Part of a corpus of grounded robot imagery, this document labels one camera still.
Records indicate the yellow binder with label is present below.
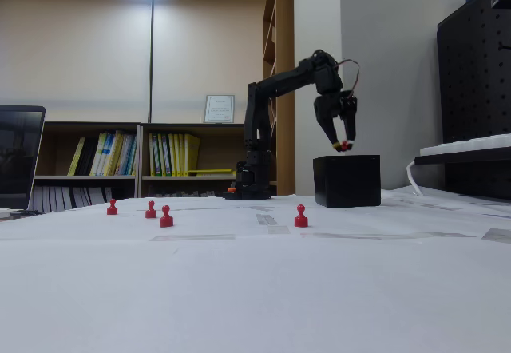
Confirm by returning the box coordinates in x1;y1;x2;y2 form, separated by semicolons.
149;133;161;177
158;133;169;177

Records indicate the low wooden bookshelf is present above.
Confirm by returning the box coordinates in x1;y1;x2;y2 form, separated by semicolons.
138;122;245;199
34;121;143;212

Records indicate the slim yellow ring binder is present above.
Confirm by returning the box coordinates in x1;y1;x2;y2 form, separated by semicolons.
167;133;178;177
175;133;187;177

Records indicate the framed white certificate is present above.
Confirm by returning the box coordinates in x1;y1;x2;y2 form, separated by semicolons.
204;94;236;124

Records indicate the black pegboard shelf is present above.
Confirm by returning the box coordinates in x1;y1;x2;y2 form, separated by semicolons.
414;147;511;166

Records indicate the black pegboard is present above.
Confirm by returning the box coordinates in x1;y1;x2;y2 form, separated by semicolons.
436;0;511;201

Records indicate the black laptop screen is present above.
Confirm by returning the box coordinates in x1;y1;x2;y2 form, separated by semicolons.
0;105;46;212

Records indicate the thin yellow book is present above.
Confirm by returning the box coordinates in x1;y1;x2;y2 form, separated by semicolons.
67;137;86;177

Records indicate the tall wooden bookshelf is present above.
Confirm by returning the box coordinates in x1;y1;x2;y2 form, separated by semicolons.
262;0;295;196

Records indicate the white paper table cover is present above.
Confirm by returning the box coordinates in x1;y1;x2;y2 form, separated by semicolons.
0;187;511;353

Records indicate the black box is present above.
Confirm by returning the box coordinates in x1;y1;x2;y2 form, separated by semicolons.
312;154;382;208

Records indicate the black wall conduit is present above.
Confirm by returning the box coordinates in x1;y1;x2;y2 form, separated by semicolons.
148;0;156;124

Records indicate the white power cable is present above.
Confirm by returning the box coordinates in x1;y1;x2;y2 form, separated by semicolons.
406;160;424;197

